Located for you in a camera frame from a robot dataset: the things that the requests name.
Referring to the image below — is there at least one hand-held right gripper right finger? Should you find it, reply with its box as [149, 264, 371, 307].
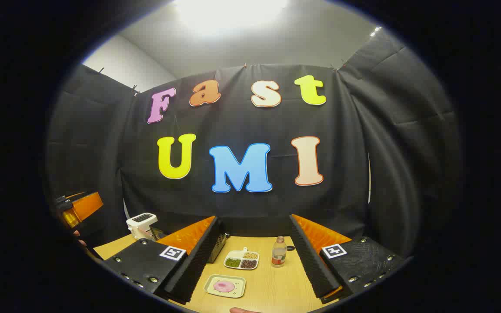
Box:
[288, 213, 408, 305]

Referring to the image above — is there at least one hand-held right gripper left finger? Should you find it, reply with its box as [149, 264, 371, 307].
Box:
[102, 215, 226, 305]

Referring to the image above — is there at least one black electric oven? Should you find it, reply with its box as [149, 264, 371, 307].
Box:
[207, 220, 228, 264]

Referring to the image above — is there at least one pale green square plate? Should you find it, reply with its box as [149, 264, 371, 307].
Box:
[204, 274, 246, 299]

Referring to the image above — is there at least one clear plastic bottle red label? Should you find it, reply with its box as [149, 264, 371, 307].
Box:
[271, 236, 287, 268]

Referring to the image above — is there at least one white divided bean plate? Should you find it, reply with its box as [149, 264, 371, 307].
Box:
[224, 247, 260, 270]

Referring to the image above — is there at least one white toaster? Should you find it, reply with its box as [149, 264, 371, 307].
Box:
[126, 213, 159, 240]

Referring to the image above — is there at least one black backdrop cloth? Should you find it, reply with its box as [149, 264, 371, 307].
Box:
[44, 33, 464, 261]

